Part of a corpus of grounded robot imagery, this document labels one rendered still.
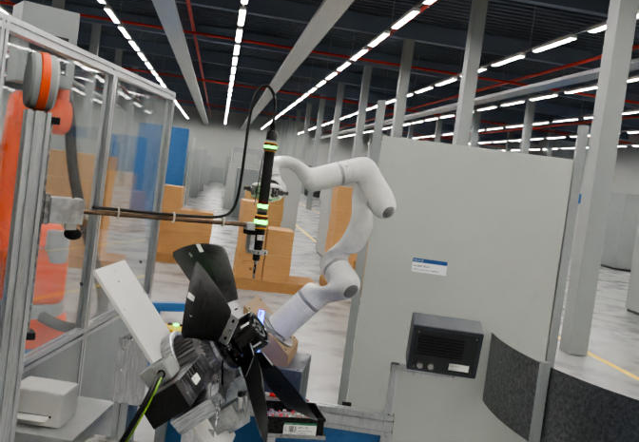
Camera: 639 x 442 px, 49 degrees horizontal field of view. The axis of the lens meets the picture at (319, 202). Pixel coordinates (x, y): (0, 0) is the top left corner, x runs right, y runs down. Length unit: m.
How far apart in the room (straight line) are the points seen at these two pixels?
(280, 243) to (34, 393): 7.74
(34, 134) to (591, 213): 7.43
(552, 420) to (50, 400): 2.32
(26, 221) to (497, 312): 2.88
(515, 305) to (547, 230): 0.47
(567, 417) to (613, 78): 5.88
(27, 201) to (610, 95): 7.59
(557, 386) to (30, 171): 2.58
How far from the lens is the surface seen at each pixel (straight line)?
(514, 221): 4.16
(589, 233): 8.75
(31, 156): 2.02
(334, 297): 2.88
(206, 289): 2.05
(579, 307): 8.83
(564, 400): 3.58
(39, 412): 2.35
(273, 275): 9.93
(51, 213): 2.05
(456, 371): 2.71
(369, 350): 4.18
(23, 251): 2.04
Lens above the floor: 1.73
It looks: 2 degrees down
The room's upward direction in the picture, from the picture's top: 7 degrees clockwise
